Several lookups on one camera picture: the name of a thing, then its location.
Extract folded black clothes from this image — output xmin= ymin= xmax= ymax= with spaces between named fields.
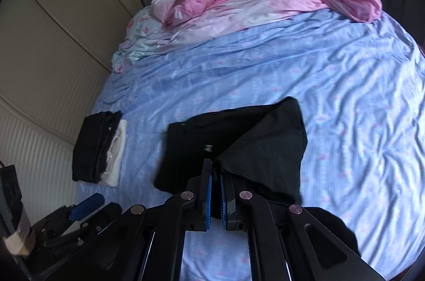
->
xmin=72 ymin=111 xmax=123 ymax=184

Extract folded white clothes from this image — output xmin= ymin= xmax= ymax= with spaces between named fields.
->
xmin=99 ymin=119 xmax=129 ymax=187

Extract black pants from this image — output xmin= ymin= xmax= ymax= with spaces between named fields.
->
xmin=153 ymin=97 xmax=361 ymax=259

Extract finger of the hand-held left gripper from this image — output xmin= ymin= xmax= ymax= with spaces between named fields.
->
xmin=80 ymin=203 xmax=124 ymax=236
xmin=68 ymin=192 xmax=105 ymax=222

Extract blue striped bedsheet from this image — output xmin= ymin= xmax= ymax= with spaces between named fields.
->
xmin=76 ymin=7 xmax=425 ymax=281

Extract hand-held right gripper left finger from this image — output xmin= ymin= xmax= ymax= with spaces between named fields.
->
xmin=98 ymin=159 xmax=213 ymax=281

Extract pink crumpled duvet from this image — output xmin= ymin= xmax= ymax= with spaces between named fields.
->
xmin=111 ymin=0 xmax=333 ymax=74

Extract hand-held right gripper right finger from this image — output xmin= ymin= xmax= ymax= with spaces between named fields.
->
xmin=219 ymin=173 xmax=386 ymax=281

